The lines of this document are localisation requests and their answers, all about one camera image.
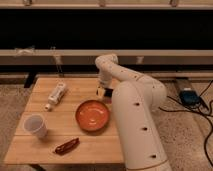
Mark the orange bowl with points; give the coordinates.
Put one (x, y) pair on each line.
(92, 115)

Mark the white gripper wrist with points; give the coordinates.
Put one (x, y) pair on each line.
(105, 82)

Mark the white plastic cup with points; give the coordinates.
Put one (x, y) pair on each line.
(35, 125)

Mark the white tube bottle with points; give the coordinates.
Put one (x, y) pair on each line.
(56, 95)

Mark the wooden table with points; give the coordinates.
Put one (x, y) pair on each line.
(100, 147)

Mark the brown snack bar wrapper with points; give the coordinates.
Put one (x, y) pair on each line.
(66, 147)

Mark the blue power adapter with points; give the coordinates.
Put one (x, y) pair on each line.
(189, 97)

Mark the black eraser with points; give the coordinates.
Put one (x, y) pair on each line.
(108, 92)

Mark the wooden wall rail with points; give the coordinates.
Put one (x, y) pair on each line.
(27, 57)

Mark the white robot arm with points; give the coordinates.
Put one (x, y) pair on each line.
(133, 100)

